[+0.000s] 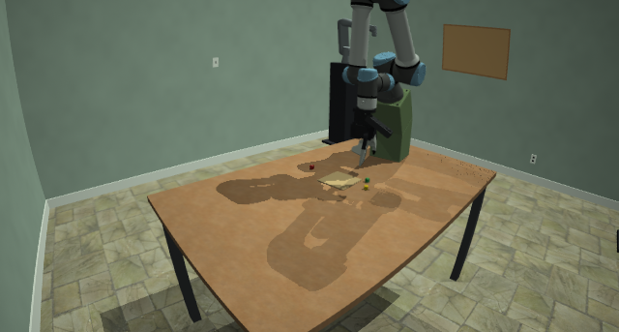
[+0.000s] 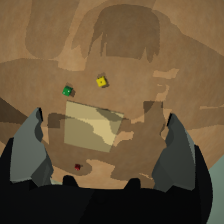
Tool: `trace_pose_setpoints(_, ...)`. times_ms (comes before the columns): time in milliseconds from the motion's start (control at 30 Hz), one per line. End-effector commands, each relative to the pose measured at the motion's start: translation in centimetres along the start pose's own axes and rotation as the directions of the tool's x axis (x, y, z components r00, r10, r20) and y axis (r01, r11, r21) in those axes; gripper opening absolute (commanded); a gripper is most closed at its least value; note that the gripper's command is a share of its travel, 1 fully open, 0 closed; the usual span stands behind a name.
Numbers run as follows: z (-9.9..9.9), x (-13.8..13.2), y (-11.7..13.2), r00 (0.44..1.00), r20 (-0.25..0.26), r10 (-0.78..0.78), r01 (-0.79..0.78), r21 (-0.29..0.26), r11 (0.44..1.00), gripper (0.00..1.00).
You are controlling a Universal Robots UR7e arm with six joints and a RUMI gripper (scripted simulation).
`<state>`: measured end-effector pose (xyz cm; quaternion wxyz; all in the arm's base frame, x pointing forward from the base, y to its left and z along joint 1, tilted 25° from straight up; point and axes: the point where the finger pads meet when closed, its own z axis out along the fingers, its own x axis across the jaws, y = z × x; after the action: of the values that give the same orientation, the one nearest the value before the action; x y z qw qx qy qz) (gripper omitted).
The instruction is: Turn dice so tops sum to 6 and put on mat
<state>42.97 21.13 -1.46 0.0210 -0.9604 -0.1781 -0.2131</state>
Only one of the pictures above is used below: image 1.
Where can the translucent tan mat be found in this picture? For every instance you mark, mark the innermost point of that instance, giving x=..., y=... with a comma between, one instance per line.
x=339, y=180

